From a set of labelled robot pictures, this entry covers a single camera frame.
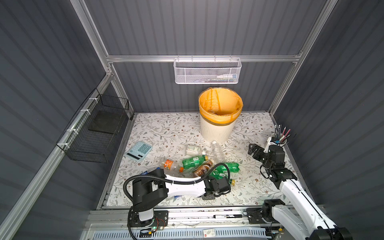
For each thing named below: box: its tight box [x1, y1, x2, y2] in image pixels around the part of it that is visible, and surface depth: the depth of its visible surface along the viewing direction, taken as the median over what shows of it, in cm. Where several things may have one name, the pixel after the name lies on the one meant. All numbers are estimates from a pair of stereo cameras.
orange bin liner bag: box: [198, 87, 244, 126], surface depth 96 cm
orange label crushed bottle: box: [160, 159, 185, 175], surface depth 90 cm
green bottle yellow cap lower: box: [209, 170, 236, 186], surface depth 86 cm
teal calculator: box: [124, 141, 153, 161], surface depth 98 cm
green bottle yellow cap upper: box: [182, 155, 209, 169], surface depth 92 cm
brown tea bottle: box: [194, 160, 214, 177], surface depth 87 cm
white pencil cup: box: [279, 138, 287, 147], surface depth 93 cm
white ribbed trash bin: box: [199, 107, 242, 144], surface depth 88 cm
